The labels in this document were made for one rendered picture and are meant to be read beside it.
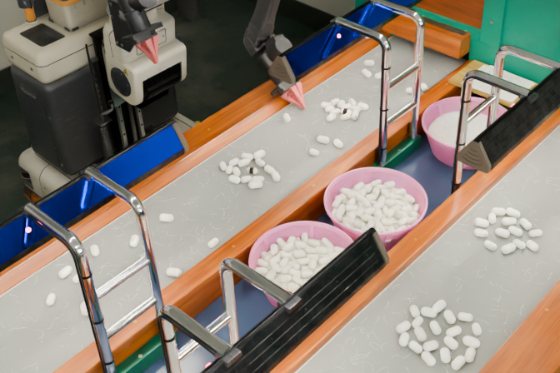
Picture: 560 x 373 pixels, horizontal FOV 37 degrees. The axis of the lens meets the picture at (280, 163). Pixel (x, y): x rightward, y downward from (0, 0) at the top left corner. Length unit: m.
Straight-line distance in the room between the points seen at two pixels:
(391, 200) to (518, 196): 0.33
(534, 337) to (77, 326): 1.01
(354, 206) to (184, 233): 0.44
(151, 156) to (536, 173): 1.06
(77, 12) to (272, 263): 1.27
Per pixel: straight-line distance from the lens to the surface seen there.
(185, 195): 2.29
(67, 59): 2.94
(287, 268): 2.05
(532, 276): 2.09
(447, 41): 2.73
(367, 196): 2.25
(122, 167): 1.84
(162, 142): 1.89
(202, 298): 2.04
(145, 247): 1.77
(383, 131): 2.33
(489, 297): 2.02
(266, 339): 1.45
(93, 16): 3.01
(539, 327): 1.95
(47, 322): 2.04
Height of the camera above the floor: 2.20
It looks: 38 degrees down
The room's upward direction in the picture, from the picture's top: 3 degrees counter-clockwise
